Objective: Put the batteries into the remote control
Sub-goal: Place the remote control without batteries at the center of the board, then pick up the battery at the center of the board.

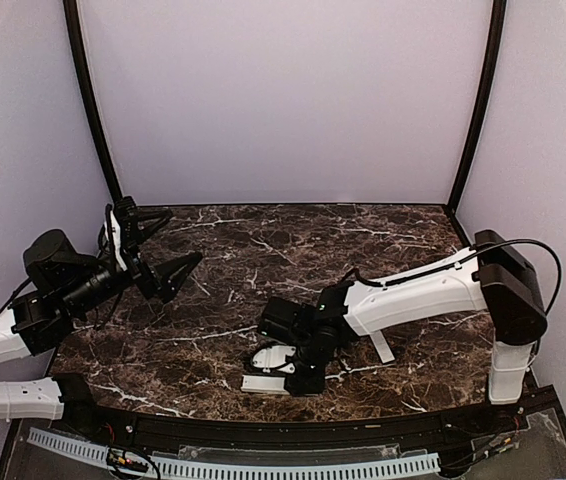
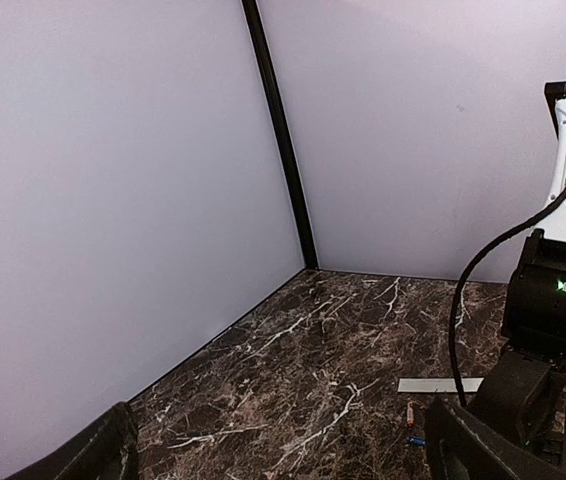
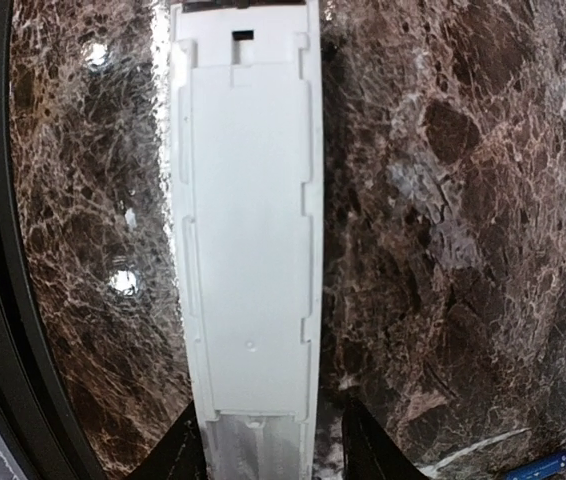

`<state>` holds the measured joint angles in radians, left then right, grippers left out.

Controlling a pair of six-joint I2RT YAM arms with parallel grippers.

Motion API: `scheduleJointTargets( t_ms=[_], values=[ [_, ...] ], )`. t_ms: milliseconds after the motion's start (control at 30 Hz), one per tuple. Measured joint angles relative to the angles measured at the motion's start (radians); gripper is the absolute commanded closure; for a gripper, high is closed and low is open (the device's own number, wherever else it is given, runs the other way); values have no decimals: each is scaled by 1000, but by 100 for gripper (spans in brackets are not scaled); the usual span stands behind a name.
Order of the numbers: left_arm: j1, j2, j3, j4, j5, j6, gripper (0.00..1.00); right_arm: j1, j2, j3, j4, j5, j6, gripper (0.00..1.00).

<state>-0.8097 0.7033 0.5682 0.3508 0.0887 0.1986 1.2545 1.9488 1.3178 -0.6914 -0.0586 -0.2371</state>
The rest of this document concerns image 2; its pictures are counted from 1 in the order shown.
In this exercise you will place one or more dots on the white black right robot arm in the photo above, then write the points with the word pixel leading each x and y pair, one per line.
pixel 514 427

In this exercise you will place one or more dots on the black right corner frame post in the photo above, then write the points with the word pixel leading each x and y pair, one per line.
pixel 282 134

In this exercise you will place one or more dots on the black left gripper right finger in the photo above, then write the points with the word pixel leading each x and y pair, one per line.
pixel 459 446

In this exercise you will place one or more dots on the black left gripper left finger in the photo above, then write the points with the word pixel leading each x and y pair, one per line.
pixel 105 449

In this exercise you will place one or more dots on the white remote battery cover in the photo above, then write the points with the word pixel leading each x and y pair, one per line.
pixel 437 385

